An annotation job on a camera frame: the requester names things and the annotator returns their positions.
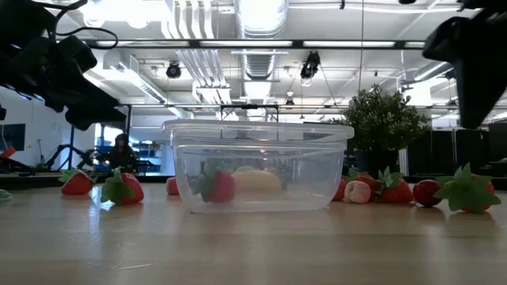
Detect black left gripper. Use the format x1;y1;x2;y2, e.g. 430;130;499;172
0;36;128;131

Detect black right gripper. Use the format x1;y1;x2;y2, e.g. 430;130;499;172
421;7;507;130

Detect round dark red plum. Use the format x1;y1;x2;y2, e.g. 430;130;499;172
412;179;444;207

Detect cream pink peach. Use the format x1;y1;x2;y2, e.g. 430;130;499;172
343;180;372;205

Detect clear plastic tupperware container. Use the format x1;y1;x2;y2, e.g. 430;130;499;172
162;118;356;215

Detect yellow banana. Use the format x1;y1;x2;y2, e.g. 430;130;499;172
231;169;283;195

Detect black background robot arms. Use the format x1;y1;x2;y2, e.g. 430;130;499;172
45;144;96;171

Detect person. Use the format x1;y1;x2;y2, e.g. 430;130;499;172
109;133;138;174

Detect black room partition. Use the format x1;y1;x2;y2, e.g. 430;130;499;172
407;122;507;179

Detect black ceiling spotlight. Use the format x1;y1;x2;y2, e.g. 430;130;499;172
299;50;322;80
165;61;182;79

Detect green potted plant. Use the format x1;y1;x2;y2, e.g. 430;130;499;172
332;85;431;177

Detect black overhead light bar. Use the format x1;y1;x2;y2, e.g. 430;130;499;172
85;38;427;51

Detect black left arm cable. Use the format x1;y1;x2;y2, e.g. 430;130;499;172
53;0;120;51

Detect dark wall monitor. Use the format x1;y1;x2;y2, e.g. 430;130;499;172
0;123;27;151

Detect black background rig frame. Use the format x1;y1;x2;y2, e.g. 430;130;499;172
219;103;280;123

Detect silver ceiling ventilation duct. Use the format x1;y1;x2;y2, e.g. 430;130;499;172
233;0;290;80

